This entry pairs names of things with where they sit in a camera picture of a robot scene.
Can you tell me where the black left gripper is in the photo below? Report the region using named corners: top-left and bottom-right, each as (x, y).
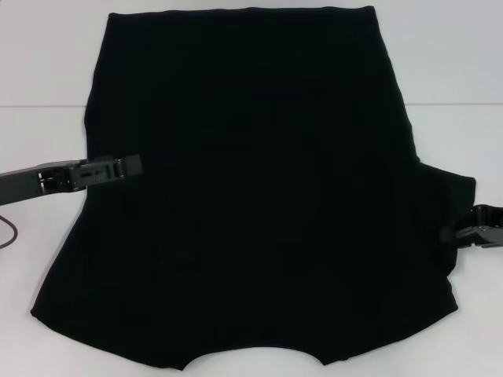
top-left (0, 153), bottom-right (144, 207)

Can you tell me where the black shirt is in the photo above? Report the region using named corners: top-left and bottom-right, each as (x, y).
top-left (29, 4), bottom-right (477, 361)

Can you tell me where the dark red cable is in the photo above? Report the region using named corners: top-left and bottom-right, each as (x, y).
top-left (0, 214), bottom-right (20, 251)

